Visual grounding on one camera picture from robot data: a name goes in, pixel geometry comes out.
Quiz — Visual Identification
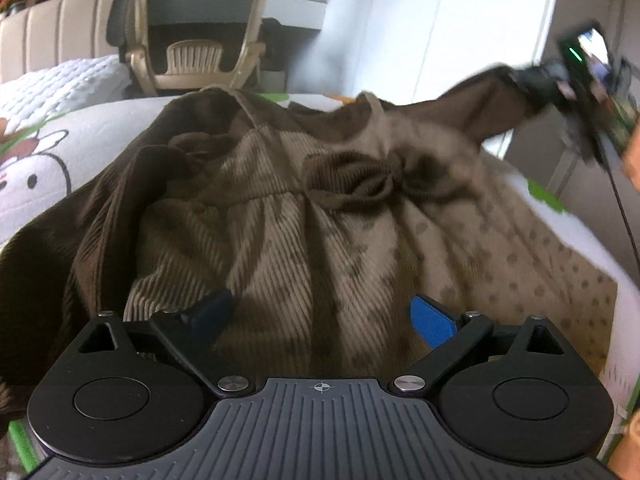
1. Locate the beige padded headboard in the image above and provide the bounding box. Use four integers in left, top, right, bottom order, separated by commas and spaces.
0, 0, 126, 83

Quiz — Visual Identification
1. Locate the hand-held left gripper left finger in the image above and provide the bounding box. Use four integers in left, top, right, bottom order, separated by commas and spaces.
75, 289, 251, 397

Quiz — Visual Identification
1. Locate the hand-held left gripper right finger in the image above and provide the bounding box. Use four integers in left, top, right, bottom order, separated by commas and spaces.
393, 294, 568, 397

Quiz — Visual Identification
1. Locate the cartoon printed bed sheet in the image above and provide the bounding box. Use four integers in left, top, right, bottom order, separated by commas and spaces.
0, 91, 640, 476

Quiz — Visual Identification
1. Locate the grey desk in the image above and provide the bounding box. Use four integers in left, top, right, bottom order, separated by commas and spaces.
262, 0, 328, 33

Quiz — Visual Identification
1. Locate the white quilted pillow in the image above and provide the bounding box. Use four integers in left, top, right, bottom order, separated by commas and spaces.
0, 55, 132, 133

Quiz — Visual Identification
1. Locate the person's right hand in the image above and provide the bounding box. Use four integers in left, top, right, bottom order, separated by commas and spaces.
620, 122, 640, 188

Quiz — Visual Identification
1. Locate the brown corduroy dress with bows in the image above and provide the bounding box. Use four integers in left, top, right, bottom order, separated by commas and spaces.
0, 64, 617, 413

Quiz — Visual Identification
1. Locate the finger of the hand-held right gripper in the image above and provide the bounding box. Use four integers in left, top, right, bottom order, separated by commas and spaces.
509, 62, 568, 116

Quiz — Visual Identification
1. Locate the beige office chair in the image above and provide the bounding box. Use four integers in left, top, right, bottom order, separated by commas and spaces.
106, 0, 273, 97

